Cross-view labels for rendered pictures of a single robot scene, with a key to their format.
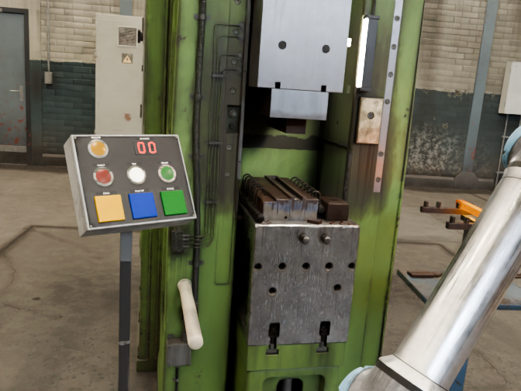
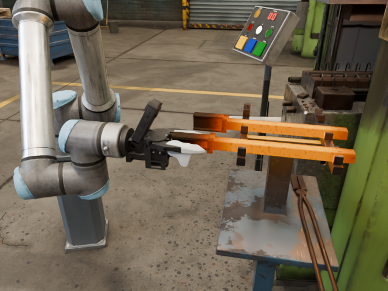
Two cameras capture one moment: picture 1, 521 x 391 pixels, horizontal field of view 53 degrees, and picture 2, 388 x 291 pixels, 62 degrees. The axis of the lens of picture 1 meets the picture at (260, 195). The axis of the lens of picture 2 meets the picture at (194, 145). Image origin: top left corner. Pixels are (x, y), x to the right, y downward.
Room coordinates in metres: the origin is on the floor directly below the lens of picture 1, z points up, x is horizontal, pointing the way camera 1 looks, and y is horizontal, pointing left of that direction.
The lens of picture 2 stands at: (1.71, -1.55, 1.37)
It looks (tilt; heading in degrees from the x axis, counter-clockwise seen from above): 28 degrees down; 107
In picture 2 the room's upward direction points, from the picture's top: straight up
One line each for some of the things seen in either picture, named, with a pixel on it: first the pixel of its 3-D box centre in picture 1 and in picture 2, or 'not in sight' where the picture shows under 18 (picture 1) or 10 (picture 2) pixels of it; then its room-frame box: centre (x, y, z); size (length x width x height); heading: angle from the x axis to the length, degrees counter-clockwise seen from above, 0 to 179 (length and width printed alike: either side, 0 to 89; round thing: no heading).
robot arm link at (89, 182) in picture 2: not in sight; (87, 174); (1.21, -0.91, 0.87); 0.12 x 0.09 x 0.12; 30
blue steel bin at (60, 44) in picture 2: not in sight; (37, 37); (-2.67, 3.39, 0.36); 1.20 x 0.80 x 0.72; 174
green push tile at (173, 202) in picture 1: (173, 202); (260, 49); (1.54, 0.26, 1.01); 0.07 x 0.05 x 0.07; 128
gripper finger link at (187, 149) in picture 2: not in sight; (185, 155); (1.50, -0.91, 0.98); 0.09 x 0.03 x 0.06; 170
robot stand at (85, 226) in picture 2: not in sight; (79, 194); (0.70, -0.35, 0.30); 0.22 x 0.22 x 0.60; 26
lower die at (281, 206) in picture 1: (276, 195); (357, 82); (1.99, -0.06, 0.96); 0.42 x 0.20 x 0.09; 13
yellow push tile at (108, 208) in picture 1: (108, 209); (242, 43); (1.42, 0.42, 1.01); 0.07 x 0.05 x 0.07; 128
